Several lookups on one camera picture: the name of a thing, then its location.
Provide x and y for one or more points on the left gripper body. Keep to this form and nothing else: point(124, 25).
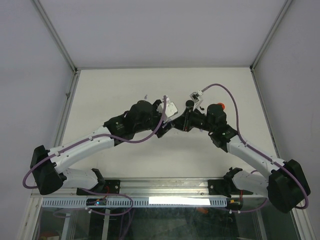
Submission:
point(157, 117)

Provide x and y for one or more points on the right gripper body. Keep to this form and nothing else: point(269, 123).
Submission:
point(193, 120)

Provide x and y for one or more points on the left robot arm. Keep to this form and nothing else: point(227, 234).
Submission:
point(51, 168)

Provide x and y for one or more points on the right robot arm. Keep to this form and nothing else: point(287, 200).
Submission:
point(282, 182)

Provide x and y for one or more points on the black earbud charging case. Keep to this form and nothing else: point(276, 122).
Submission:
point(189, 104)

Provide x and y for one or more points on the red earbud charging case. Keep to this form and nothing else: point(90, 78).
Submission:
point(222, 105)

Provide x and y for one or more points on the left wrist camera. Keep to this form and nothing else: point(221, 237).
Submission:
point(167, 108)

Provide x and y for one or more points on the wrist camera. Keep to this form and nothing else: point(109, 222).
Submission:
point(167, 108)
point(197, 98)

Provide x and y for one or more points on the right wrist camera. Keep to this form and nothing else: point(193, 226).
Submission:
point(197, 98)

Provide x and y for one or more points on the aluminium mounting rail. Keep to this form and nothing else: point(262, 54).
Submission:
point(162, 186)

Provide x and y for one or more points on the slotted cable duct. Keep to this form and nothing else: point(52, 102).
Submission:
point(136, 202)

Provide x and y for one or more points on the left aluminium frame post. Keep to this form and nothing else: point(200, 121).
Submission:
point(54, 34)

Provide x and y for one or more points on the aluminium frame post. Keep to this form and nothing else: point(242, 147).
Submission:
point(54, 34)
point(275, 25)

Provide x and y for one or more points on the right aluminium frame post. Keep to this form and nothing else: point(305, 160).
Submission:
point(275, 25)

